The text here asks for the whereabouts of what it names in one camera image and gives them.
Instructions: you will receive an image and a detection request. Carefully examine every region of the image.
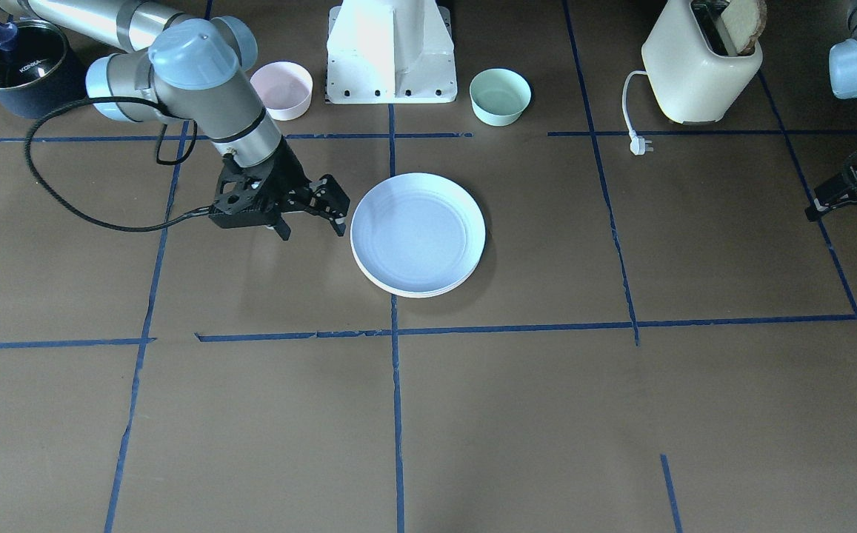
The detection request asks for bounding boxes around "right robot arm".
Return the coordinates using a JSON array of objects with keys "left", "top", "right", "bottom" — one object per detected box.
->
[{"left": 0, "top": 1, "right": 350, "bottom": 240}]

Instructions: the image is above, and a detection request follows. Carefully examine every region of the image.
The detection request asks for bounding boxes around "pink bowl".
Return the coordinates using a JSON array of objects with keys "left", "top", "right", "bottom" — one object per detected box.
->
[{"left": 250, "top": 61, "right": 313, "bottom": 121}]

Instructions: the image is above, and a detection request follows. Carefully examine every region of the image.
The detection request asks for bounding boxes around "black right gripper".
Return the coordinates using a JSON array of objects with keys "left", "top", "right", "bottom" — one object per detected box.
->
[{"left": 242, "top": 141, "right": 350, "bottom": 242}]

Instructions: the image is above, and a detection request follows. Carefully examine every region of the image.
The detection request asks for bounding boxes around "cream white plate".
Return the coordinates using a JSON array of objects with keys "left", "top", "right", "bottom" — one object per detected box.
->
[{"left": 353, "top": 250, "right": 480, "bottom": 299}]

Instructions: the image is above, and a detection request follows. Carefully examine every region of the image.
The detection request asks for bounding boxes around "dark blue pot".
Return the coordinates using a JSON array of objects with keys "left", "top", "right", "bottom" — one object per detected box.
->
[{"left": 0, "top": 19, "right": 87, "bottom": 119}]

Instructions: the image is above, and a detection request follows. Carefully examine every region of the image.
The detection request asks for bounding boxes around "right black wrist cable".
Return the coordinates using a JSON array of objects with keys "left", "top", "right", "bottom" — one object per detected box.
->
[{"left": 24, "top": 96, "right": 214, "bottom": 233}]

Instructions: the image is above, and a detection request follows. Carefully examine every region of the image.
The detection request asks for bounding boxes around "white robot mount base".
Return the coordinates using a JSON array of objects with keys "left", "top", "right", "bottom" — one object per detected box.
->
[{"left": 324, "top": 1, "right": 458, "bottom": 105}]

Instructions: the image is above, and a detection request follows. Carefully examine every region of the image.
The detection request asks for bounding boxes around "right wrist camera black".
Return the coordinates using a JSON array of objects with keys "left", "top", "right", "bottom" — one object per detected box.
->
[{"left": 207, "top": 154, "right": 281, "bottom": 229}]

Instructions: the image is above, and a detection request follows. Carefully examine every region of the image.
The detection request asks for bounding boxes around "white power plug cable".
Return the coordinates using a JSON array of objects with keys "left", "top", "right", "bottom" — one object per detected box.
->
[{"left": 622, "top": 70, "right": 655, "bottom": 156}]

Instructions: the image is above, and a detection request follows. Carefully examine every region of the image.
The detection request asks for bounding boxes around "white toaster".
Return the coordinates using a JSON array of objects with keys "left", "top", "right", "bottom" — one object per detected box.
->
[{"left": 641, "top": 1, "right": 763, "bottom": 124}]

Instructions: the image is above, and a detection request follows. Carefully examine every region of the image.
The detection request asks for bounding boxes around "blue plate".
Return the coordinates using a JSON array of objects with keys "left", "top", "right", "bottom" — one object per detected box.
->
[{"left": 350, "top": 172, "right": 487, "bottom": 259}]

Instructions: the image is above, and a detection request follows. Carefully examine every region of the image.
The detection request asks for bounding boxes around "green bowl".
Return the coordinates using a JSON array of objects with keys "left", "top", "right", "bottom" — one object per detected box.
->
[{"left": 469, "top": 68, "right": 533, "bottom": 126}]

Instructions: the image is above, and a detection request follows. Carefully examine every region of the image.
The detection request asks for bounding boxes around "bread slice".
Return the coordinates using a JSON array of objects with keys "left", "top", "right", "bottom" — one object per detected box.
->
[{"left": 719, "top": 0, "right": 767, "bottom": 56}]

